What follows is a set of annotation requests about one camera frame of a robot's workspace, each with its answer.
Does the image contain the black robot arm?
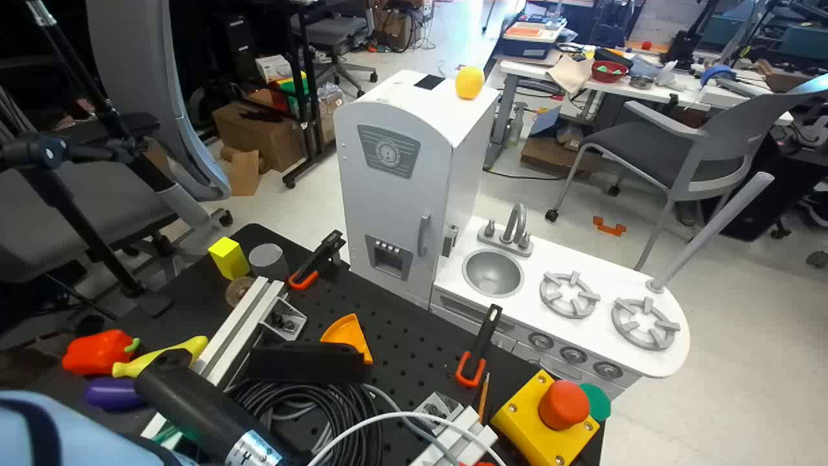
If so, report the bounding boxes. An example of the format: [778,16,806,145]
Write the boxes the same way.
[135,341,370,466]

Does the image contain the white toy fridge door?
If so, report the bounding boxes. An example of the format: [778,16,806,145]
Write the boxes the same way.
[335,101,444,306]

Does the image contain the white toy kitchen set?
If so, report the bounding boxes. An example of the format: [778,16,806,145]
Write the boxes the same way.
[348,70,691,397]

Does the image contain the grey toy sink bowl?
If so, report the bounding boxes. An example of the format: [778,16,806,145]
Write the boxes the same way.
[462,252,522,295]

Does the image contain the silver toy faucet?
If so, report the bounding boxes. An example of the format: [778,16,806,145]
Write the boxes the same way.
[475,205,533,257]

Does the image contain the orange black clamp left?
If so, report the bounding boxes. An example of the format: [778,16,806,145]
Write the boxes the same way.
[286,230,343,293]

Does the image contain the orange black clamp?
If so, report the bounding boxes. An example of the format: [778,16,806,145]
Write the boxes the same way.
[286,230,343,293]
[454,303,502,388]

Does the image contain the orange plastic funnel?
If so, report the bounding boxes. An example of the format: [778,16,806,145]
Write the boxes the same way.
[320,314,375,366]

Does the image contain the orange black clamp right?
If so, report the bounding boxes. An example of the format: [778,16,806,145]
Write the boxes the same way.
[454,303,502,388]

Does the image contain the grey cylinder block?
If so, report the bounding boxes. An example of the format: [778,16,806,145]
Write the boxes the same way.
[247,244,286,279]

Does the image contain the yellow toy lemon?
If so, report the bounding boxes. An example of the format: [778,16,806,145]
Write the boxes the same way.
[454,67,483,101]

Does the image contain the cardboard box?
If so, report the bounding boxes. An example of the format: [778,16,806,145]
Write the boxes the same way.
[211,101,304,172]

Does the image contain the left grey stove burner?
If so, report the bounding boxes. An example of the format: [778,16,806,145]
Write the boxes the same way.
[538,271,599,321]

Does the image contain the grey stove burner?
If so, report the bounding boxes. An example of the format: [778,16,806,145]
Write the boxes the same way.
[538,271,599,321]
[611,299,679,352]

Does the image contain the yellow foam cube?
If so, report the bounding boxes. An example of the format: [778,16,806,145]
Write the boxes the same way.
[207,237,247,279]

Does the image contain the yellow emergency stop box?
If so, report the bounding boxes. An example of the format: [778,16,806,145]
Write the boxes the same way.
[492,370,599,466]

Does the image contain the right grey stove burner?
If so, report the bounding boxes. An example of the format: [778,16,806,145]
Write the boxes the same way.
[611,299,679,352]

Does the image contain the yellow toy banana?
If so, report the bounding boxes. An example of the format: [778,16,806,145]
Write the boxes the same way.
[110,334,208,380]

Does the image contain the green round disc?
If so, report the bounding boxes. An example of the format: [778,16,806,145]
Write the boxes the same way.
[580,383,611,422]

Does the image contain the cluttered white desk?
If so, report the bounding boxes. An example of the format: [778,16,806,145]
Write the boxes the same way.
[483,51,771,168]

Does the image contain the grey office chair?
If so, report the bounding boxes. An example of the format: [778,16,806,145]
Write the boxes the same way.
[545,76,828,270]

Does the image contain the purple toy eggplant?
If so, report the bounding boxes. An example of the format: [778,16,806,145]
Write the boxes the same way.
[84,378,145,411]

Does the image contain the orange toy pepper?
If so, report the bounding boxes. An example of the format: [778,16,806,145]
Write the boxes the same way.
[61,330,140,376]

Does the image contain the black office chair left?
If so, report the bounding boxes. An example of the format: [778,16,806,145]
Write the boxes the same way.
[0,128,230,287]

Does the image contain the aluminium extrusion rail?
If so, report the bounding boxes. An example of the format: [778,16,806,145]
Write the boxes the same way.
[135,278,281,451]

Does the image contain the white cable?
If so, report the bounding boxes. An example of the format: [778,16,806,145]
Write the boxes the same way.
[304,383,510,466]

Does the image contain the orange bracket on floor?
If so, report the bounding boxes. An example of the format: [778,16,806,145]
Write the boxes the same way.
[591,215,625,238]

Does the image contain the coiled black cable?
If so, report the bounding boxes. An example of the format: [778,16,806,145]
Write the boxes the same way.
[230,378,383,466]

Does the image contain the black camera tripod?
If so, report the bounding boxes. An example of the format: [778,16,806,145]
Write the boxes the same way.
[0,0,172,295]

